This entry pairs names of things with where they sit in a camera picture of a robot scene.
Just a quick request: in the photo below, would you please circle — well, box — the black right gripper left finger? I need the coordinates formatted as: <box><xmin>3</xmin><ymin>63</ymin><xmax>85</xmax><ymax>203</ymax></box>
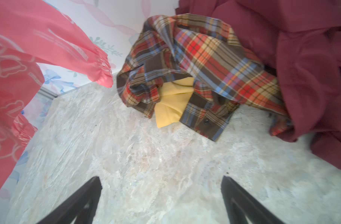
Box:
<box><xmin>39</xmin><ymin>176</ymin><xmax>102</xmax><ymax>224</ymax></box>

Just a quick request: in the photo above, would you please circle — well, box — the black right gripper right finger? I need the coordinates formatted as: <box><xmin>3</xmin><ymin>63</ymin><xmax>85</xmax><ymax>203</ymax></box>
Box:
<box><xmin>221</xmin><ymin>176</ymin><xmax>284</xmax><ymax>224</ymax></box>

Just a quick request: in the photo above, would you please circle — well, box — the pink printed cloth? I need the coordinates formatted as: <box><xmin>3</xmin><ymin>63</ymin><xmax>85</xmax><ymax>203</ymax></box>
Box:
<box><xmin>0</xmin><ymin>1</ymin><xmax>113</xmax><ymax>189</ymax></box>

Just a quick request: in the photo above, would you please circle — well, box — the yellow cloth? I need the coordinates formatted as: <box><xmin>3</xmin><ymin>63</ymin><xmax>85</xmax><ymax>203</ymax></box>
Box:
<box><xmin>154</xmin><ymin>77</ymin><xmax>194</xmax><ymax>128</ymax></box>

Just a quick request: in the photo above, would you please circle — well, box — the plaid flannel shirt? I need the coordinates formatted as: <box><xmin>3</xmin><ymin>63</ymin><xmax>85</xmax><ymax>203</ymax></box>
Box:
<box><xmin>116</xmin><ymin>14</ymin><xmax>291</xmax><ymax>141</ymax></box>

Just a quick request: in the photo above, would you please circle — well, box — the maroon shirt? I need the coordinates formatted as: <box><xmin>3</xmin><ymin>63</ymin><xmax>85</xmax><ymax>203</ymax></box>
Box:
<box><xmin>176</xmin><ymin>1</ymin><xmax>341</xmax><ymax>169</ymax></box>

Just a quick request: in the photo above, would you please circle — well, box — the left corner aluminium post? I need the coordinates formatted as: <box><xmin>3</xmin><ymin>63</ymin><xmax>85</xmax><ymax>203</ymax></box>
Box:
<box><xmin>38</xmin><ymin>87</ymin><xmax>58</xmax><ymax>100</ymax></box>

